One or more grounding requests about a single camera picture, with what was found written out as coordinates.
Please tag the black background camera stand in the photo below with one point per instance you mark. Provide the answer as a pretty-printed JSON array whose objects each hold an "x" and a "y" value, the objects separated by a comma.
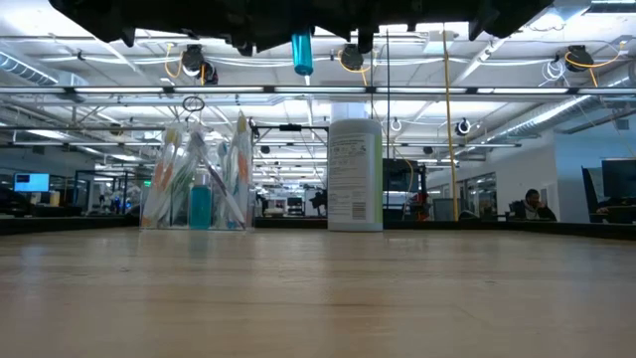
[{"x": 290, "y": 127}]

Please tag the teal mouthwash bottle white cap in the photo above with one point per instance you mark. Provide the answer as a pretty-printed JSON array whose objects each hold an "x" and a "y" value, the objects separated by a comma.
[
  {"x": 200, "y": 206},
  {"x": 302, "y": 54}
]

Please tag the black aluminium table frame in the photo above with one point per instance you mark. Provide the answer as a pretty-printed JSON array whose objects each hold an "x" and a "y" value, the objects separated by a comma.
[{"x": 432, "y": 226}]

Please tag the long ceiling light bar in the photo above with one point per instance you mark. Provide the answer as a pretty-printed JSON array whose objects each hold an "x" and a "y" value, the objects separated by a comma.
[{"x": 318, "y": 90}]

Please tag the black background machine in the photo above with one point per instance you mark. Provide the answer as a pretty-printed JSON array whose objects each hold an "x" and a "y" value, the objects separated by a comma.
[{"x": 400, "y": 176}]

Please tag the computer monitor blue screen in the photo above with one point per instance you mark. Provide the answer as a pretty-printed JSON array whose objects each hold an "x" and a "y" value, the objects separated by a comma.
[{"x": 31, "y": 183}]

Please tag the black office chair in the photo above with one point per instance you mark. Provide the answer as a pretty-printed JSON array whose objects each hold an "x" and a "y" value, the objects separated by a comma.
[{"x": 591, "y": 199}]

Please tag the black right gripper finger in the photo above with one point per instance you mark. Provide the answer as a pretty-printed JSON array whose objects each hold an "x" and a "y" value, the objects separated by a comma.
[{"x": 343, "y": 17}]

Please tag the dark computer monitor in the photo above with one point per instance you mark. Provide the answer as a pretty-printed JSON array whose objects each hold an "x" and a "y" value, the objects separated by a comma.
[{"x": 618, "y": 179}]

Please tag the seated person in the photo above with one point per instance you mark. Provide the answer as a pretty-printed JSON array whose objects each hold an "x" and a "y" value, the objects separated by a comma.
[{"x": 534, "y": 209}]

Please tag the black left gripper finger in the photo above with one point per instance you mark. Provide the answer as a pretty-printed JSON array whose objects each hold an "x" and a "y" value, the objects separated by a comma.
[{"x": 263, "y": 25}]

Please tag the white wipes canister green stripe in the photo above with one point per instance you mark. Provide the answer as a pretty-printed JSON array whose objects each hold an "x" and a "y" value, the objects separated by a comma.
[{"x": 355, "y": 199}]

